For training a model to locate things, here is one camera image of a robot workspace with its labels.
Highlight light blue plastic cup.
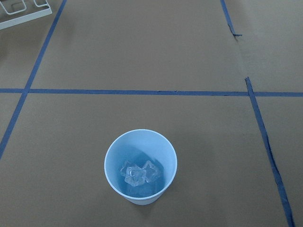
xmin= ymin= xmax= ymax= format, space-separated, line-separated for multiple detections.
xmin=104 ymin=129 xmax=178 ymax=205

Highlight clear ice cubes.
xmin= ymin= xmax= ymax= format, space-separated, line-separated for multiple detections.
xmin=119 ymin=160 xmax=162 ymax=187

